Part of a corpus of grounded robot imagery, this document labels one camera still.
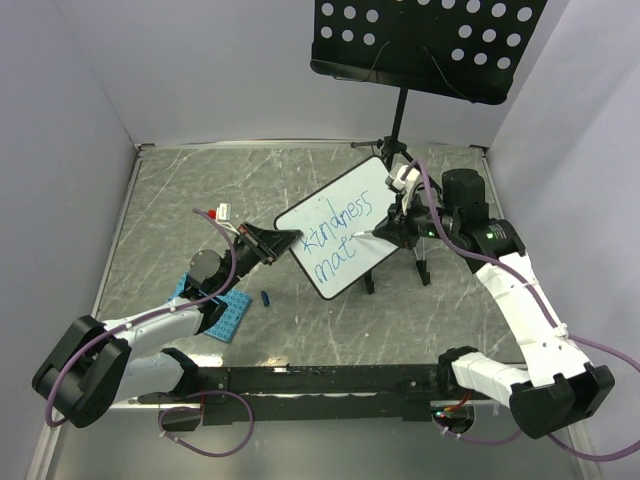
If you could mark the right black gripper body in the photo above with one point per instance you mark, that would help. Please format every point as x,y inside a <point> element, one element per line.
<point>424,223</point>

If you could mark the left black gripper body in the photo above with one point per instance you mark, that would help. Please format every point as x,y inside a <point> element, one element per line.
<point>246,248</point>

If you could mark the white board with black frame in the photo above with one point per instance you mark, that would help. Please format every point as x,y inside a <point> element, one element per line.
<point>355,201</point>

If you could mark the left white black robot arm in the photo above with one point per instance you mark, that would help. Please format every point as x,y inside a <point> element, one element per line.
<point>96,364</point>

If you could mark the black whiteboard easel stand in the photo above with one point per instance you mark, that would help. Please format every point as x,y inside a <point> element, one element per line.
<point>402,267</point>

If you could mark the blue studded building plate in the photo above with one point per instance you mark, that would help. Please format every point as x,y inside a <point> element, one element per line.
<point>223,315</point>

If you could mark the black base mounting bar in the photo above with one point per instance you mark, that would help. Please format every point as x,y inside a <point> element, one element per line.
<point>295,393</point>

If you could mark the black perforated music stand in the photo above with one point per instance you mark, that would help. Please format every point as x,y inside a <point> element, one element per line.
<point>467,50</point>

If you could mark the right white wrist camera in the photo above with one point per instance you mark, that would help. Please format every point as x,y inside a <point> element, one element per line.
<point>405,181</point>

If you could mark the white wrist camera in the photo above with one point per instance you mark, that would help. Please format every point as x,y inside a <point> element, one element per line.
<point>222,216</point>
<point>405,181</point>

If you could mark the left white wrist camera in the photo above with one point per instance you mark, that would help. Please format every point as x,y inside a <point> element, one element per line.
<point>222,216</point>

